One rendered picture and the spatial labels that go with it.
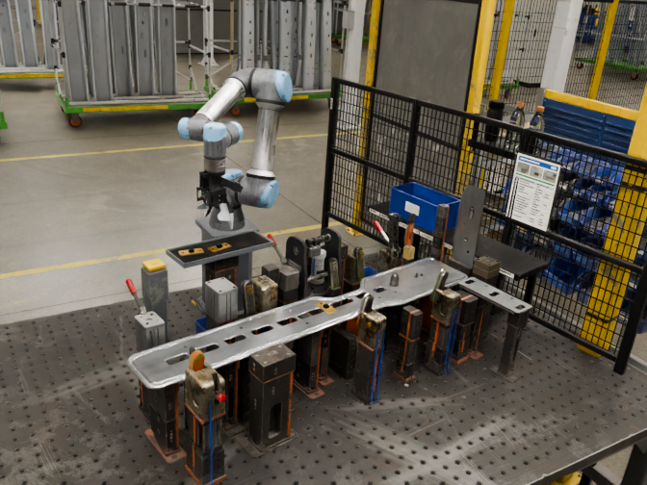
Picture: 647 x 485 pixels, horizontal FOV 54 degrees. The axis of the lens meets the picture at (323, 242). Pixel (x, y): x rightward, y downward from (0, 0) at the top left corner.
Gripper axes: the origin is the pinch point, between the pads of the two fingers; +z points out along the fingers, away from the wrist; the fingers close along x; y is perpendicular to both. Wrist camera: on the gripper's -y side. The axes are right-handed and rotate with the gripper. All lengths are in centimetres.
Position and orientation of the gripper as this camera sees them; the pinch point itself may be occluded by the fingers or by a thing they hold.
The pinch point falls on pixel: (219, 222)
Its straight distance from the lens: 229.0
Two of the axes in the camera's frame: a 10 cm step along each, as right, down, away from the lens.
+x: 7.1, 3.3, -6.2
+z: -0.7, 9.1, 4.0
